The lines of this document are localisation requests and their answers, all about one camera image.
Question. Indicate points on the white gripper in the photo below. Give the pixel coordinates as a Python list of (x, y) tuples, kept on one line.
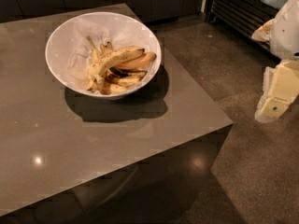
[(286, 32)]

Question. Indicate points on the spotted yellow banana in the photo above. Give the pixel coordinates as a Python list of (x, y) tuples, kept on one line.
[(95, 72)]

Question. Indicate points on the white ceramic bowl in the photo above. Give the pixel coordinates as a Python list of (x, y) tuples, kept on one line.
[(124, 31)]

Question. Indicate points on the browned banana peel pile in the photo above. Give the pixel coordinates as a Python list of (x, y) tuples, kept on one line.
[(115, 80)]

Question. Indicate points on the dark metal vent grille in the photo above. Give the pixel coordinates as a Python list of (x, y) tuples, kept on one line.
[(243, 15)]

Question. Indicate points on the orange bread roll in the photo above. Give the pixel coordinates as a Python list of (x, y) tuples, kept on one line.
[(143, 60)]

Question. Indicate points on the white paper napkin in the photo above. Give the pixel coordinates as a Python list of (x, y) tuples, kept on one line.
[(89, 35)]

